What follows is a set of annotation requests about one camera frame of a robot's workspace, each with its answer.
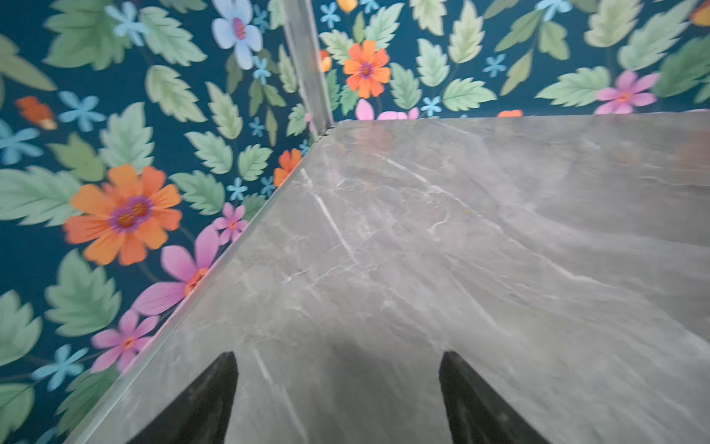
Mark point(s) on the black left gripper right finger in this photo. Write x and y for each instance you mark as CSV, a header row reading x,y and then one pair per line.
x,y
475,411

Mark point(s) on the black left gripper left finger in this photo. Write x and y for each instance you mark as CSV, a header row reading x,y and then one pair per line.
x,y
201,413

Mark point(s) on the aluminium frame post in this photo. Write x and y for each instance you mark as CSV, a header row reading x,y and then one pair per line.
x,y
301,33

